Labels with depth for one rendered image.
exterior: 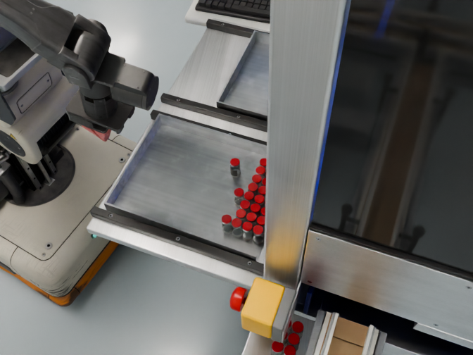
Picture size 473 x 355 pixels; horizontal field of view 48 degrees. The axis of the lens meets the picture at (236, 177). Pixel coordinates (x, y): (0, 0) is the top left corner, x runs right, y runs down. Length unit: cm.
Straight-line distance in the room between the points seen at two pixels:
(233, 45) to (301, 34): 98
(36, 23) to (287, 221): 43
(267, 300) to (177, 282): 117
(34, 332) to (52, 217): 43
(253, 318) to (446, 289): 30
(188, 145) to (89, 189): 79
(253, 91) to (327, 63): 85
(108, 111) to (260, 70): 56
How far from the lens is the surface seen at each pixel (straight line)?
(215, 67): 140
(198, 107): 128
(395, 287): 83
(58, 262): 186
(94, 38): 81
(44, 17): 80
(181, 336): 197
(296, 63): 51
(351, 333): 99
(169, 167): 121
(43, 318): 211
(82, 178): 200
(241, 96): 132
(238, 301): 91
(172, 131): 127
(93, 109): 92
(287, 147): 61
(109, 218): 115
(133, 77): 84
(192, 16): 167
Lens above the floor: 187
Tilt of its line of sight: 57 degrees down
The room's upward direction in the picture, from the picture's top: 3 degrees counter-clockwise
